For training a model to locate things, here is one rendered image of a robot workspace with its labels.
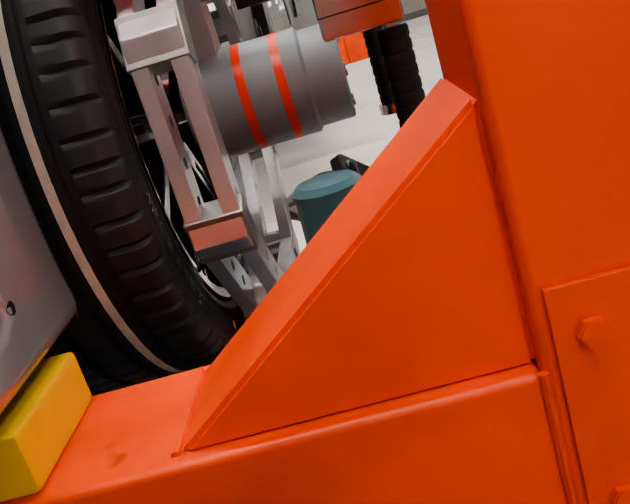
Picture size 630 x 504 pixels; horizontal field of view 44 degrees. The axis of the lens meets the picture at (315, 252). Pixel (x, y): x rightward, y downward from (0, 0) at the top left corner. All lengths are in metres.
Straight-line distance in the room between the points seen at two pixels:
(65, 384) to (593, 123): 0.45
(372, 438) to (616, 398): 0.16
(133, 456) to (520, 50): 0.39
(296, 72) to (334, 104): 0.06
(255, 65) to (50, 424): 0.54
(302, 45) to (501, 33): 0.56
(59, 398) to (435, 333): 0.31
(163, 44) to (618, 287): 0.49
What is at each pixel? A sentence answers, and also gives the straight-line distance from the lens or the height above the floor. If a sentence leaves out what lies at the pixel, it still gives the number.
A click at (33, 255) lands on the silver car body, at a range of 0.69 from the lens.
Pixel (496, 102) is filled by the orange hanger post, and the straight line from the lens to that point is 0.48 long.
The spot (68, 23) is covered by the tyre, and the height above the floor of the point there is 0.99.
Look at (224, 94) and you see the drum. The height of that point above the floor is 0.87.
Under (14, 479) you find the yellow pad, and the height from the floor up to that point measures 0.70.
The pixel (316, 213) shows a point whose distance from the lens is 0.93.
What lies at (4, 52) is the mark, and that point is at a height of 0.98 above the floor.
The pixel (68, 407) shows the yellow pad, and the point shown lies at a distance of 0.68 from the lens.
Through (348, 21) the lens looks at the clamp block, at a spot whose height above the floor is 0.91.
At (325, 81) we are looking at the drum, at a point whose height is 0.85.
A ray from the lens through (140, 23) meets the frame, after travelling 0.81.
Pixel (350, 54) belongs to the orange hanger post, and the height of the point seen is 0.57.
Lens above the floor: 0.95
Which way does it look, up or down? 18 degrees down
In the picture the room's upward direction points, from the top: 17 degrees counter-clockwise
